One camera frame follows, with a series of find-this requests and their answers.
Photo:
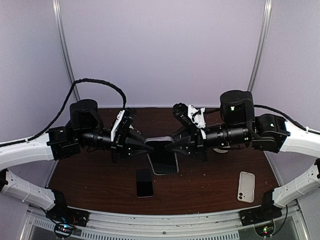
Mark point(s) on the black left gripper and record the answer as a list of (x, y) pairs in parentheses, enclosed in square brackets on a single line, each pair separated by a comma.
[(129, 144)]

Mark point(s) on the white phone case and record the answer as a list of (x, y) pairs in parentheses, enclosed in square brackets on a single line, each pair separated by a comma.
[(246, 187)]

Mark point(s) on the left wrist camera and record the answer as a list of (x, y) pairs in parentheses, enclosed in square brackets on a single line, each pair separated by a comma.
[(121, 126)]

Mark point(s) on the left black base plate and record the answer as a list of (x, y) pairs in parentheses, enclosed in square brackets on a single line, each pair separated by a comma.
[(72, 216)]

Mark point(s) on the black smartphone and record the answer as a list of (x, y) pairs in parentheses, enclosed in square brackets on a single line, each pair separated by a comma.
[(162, 160), (144, 183)]

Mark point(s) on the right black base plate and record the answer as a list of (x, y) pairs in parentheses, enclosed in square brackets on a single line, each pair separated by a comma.
[(258, 215)]

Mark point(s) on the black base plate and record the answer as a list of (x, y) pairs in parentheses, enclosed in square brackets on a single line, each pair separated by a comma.
[(72, 216), (258, 215)]

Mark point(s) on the aluminium frame post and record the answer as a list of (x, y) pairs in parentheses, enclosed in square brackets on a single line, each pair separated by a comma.
[(62, 39), (261, 44)]

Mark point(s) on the left circuit board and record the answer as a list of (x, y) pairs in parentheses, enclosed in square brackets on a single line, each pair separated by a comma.
[(63, 230)]

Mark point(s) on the clear phone case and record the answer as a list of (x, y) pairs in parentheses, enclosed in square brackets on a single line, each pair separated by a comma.
[(162, 161)]

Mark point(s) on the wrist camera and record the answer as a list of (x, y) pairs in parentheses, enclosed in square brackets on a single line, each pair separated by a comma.
[(189, 116), (121, 126)]

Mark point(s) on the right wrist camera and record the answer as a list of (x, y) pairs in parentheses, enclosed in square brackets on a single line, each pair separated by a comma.
[(189, 116)]

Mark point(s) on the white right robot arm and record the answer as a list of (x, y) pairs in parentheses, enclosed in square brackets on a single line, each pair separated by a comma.
[(275, 132)]

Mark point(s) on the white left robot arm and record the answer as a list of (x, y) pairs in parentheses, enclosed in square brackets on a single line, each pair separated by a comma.
[(85, 129)]

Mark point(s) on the right circuit board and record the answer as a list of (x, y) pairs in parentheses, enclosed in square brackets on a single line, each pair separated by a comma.
[(265, 230)]

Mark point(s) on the aluminium front rail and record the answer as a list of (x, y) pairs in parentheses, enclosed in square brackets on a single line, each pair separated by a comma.
[(224, 225)]

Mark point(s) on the right aluminium frame post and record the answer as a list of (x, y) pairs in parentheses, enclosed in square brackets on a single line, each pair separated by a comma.
[(261, 44)]

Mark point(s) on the cream ceramic mug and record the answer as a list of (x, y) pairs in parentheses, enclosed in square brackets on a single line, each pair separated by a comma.
[(220, 151)]

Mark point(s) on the circuit board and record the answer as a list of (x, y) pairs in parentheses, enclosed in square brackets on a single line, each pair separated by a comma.
[(63, 230), (265, 230)]

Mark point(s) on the left aluminium frame post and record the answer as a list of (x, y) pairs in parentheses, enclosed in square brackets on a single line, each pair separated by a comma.
[(62, 39)]

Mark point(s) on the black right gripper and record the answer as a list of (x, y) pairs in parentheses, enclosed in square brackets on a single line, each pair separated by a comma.
[(187, 142)]

